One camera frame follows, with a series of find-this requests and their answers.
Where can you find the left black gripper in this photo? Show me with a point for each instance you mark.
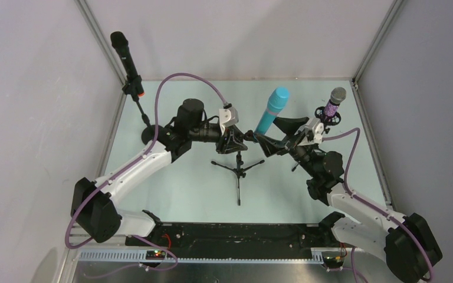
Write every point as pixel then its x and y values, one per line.
pixel 223 138

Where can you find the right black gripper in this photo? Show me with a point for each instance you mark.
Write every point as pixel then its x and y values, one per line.
pixel 294 141

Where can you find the tall black tripod stand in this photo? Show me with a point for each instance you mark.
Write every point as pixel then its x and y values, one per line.
pixel 239 170

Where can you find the blue microphone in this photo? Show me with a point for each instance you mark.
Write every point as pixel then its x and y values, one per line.
pixel 276 103

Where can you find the shock mount tripod stand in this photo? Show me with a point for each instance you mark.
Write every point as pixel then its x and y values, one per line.
pixel 330 121

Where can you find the purple glitter microphone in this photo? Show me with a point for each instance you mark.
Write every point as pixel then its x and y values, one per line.
pixel 338 95

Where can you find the black round base stand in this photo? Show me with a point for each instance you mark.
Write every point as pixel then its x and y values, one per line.
pixel 134 88

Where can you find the black microphone orange end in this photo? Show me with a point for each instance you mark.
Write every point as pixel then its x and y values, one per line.
pixel 121 46

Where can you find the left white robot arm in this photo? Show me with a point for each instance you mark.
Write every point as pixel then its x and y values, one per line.
pixel 95 203

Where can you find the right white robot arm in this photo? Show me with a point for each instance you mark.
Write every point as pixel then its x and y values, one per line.
pixel 405 243

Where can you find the left circuit board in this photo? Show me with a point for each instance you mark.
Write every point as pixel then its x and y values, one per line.
pixel 155 255

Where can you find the circuit board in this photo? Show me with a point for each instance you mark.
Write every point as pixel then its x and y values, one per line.
pixel 155 255
pixel 333 263

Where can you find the right circuit board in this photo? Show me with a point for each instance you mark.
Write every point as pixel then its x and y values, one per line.
pixel 333 263

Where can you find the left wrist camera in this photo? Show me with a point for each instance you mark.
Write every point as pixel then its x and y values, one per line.
pixel 228 116

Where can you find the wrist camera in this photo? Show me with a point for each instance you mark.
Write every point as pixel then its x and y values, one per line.
pixel 313 132
pixel 228 116

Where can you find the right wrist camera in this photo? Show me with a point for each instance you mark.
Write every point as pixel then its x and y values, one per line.
pixel 313 132

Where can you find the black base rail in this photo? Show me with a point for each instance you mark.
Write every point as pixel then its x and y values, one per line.
pixel 243 240

